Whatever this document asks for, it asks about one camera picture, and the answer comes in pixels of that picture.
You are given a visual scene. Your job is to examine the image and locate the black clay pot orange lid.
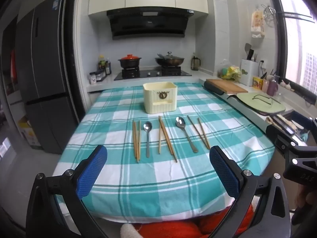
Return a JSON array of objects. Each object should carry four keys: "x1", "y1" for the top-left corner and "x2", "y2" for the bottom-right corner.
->
[{"x1": 118, "y1": 54, "x2": 142, "y2": 69}]

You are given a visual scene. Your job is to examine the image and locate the green square pan lid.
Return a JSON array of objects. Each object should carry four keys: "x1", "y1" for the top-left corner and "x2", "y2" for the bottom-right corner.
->
[{"x1": 236, "y1": 92, "x2": 286, "y2": 116}]

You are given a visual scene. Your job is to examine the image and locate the orange red garment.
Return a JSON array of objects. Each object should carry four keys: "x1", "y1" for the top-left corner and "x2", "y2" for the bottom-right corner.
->
[{"x1": 120, "y1": 202, "x2": 256, "y2": 238}]

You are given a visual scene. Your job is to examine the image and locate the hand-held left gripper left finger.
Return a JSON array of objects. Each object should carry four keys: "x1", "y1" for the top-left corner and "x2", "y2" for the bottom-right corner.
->
[{"x1": 26, "y1": 145, "x2": 109, "y2": 238}]

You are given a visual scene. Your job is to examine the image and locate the small steel spoon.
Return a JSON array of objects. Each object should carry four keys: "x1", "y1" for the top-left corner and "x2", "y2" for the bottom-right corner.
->
[{"x1": 142, "y1": 121, "x2": 153, "y2": 158}]

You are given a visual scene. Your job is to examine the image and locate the white knife holder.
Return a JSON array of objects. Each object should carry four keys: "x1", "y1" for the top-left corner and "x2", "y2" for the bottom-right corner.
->
[{"x1": 240, "y1": 59, "x2": 259, "y2": 86}]

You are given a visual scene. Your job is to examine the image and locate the large steel spoon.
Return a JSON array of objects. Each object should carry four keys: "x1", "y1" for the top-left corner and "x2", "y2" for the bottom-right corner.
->
[{"x1": 175, "y1": 116, "x2": 198, "y2": 154}]

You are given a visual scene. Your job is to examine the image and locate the dark grey refrigerator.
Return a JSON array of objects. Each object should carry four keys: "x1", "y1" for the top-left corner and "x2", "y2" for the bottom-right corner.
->
[{"x1": 16, "y1": 0, "x2": 80, "y2": 155}]

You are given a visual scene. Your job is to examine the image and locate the yellow cardboard box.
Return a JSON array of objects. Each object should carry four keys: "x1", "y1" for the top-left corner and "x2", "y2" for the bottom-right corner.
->
[{"x1": 17, "y1": 116, "x2": 42, "y2": 147}]

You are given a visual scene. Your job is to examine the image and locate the cream plastic utensil holder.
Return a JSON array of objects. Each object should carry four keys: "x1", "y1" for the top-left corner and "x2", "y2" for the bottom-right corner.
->
[{"x1": 143, "y1": 82, "x2": 178, "y2": 114}]

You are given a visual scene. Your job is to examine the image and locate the black range hood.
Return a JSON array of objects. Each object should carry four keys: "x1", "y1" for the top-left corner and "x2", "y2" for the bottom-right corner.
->
[{"x1": 106, "y1": 8, "x2": 195, "y2": 40}]

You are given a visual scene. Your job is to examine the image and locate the window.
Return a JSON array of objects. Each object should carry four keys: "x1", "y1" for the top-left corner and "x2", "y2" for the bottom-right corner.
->
[{"x1": 271, "y1": 0, "x2": 317, "y2": 98}]

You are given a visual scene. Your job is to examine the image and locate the glass pitcher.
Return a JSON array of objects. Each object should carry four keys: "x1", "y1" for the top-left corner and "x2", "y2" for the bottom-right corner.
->
[{"x1": 190, "y1": 53, "x2": 201, "y2": 71}]

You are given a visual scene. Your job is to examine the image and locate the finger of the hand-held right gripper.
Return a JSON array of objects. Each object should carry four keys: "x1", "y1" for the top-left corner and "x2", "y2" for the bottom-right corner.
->
[
  {"x1": 292, "y1": 111, "x2": 317, "y2": 132},
  {"x1": 266, "y1": 123, "x2": 299, "y2": 145}
]

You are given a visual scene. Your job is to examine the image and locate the purple bottle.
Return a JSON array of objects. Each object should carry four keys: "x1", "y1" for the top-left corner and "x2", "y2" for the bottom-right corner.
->
[{"x1": 267, "y1": 76, "x2": 279, "y2": 97}]

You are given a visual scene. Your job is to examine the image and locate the wok with glass lid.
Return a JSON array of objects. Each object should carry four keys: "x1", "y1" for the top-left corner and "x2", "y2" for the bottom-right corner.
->
[{"x1": 155, "y1": 52, "x2": 186, "y2": 68}]

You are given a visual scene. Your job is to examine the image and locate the yellow packet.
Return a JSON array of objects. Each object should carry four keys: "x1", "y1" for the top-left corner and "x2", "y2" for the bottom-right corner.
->
[{"x1": 252, "y1": 76, "x2": 264, "y2": 90}]

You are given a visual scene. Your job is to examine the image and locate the plastic bag with yellow contents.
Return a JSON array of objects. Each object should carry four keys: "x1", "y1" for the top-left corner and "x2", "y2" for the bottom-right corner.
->
[{"x1": 217, "y1": 59, "x2": 242, "y2": 82}]

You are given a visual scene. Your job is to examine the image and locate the white orange hanging bag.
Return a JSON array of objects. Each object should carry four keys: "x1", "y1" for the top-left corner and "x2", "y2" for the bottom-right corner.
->
[{"x1": 250, "y1": 10, "x2": 265, "y2": 38}]

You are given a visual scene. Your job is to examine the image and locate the wooden cutting board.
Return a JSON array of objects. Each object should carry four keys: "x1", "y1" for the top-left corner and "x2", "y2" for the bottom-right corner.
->
[{"x1": 205, "y1": 79, "x2": 248, "y2": 95}]

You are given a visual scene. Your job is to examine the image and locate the black gas stove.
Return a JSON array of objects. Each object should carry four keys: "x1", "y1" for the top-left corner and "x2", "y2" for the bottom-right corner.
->
[{"x1": 114, "y1": 67, "x2": 192, "y2": 81}]

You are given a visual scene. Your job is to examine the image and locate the person's right hand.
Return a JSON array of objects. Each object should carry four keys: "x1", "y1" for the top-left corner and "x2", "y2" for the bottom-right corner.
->
[{"x1": 296, "y1": 185, "x2": 309, "y2": 209}]

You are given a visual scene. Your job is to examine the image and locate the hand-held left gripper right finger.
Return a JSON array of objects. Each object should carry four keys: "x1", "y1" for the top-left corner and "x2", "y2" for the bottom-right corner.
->
[{"x1": 205, "y1": 146, "x2": 291, "y2": 238}]

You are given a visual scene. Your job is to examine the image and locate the teal plaid tablecloth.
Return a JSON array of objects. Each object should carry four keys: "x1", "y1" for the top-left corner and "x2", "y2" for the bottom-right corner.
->
[{"x1": 53, "y1": 82, "x2": 275, "y2": 222}]

